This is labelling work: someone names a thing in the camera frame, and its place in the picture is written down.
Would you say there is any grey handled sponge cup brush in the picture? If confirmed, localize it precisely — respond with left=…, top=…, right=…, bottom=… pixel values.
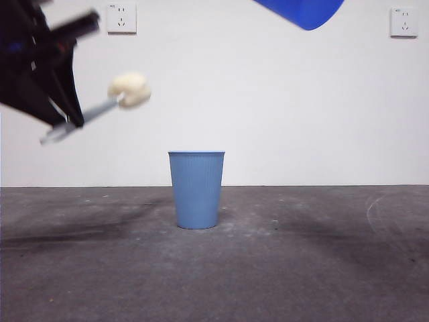
left=39, top=70, right=153, bottom=146

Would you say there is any blue ribbed plastic cup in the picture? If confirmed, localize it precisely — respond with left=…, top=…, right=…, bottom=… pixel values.
left=251, top=0, right=346, bottom=32
left=168, top=150, right=227, bottom=231

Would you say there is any white wall socket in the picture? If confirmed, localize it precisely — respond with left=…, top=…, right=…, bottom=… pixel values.
left=106, top=3, right=138, bottom=36
left=389, top=7, right=420, bottom=38

